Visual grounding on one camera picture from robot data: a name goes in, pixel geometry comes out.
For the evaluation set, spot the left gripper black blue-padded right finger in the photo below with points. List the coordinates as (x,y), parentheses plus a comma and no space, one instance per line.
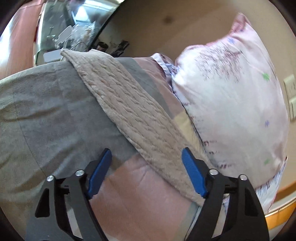
(245,218)

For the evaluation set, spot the left floral pink pillow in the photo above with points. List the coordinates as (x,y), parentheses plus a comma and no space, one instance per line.
(233,98)

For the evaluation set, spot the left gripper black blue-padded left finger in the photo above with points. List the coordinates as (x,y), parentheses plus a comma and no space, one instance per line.
(62,210)

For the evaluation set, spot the patchwork floral bed quilt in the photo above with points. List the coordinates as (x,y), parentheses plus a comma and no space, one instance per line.
(51,124)

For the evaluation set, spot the beige cable-knit sweater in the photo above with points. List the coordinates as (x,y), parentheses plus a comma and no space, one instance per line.
(138,116)

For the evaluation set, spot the wooden headboard frame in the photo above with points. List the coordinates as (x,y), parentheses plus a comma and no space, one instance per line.
(282,208)

